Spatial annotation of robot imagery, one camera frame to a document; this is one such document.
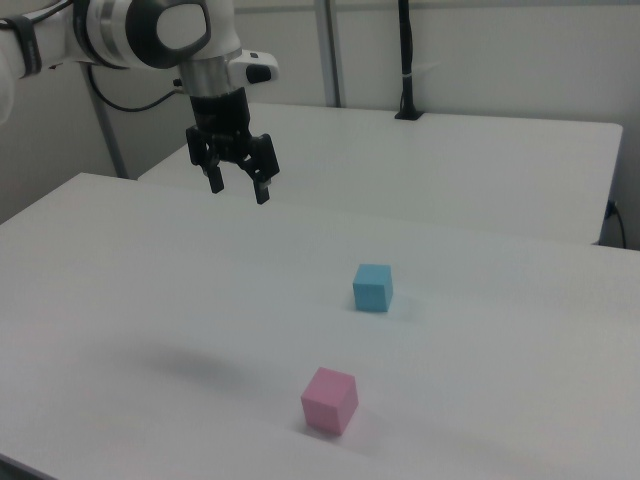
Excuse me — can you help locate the grey slanted partition post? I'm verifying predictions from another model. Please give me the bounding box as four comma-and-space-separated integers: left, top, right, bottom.
83, 64, 128, 179

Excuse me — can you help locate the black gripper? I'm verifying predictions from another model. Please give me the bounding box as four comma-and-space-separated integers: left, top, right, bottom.
185, 85, 280, 206

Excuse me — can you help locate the dark wrist cable loop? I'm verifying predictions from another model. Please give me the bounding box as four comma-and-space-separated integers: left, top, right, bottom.
86, 64, 185, 113

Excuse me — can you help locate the pink cube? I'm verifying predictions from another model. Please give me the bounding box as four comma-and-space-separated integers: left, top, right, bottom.
300, 366, 360, 437

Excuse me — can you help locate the blue cube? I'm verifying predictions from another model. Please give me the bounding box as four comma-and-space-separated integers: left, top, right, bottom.
352, 263, 395, 314

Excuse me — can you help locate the grey vertical partition post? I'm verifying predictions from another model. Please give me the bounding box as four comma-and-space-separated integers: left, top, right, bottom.
314, 0, 347, 108

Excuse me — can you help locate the black wall socket cable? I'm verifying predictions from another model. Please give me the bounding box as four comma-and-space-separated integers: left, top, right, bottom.
606, 199, 628, 249

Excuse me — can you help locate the black pole with base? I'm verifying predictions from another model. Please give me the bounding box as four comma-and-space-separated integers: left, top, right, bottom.
394, 0, 426, 122

